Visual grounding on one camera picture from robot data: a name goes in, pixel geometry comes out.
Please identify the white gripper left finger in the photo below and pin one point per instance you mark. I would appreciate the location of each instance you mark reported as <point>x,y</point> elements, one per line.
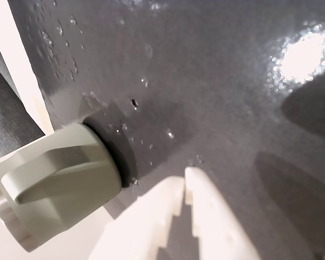
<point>149,222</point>

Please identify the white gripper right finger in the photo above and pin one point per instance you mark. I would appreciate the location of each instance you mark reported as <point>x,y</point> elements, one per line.
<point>216,216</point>

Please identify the pale green steel-rimmed mug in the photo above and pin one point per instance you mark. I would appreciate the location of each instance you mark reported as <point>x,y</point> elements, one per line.
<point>67,173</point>

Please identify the dark glossy table mat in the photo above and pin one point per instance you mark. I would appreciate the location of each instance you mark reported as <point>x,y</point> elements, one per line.
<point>195,81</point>

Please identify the grey fabric seat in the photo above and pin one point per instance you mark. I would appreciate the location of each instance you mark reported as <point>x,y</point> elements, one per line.
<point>8,113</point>

